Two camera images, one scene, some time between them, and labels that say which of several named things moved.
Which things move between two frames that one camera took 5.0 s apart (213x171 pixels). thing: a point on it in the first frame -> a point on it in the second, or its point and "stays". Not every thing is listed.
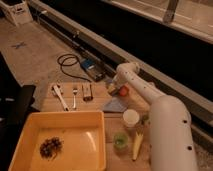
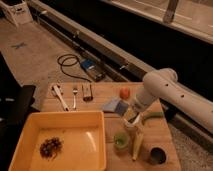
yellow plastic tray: (83, 135) stays
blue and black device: (93, 68) stays
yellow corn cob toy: (138, 141) stays
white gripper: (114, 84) -> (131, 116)
